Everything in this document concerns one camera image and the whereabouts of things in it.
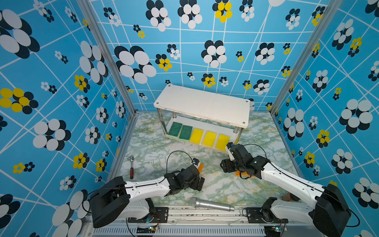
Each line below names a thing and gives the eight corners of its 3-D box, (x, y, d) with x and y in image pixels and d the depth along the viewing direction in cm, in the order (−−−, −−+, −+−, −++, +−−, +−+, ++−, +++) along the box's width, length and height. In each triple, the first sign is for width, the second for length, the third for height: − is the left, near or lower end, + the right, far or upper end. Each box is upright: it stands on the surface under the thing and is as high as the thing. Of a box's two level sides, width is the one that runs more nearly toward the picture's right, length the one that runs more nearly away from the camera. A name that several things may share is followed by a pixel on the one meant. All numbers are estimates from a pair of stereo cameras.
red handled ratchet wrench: (131, 179, 88) (129, 177, 86) (131, 158, 96) (130, 156, 95) (133, 178, 88) (132, 177, 86) (133, 157, 97) (132, 156, 95)
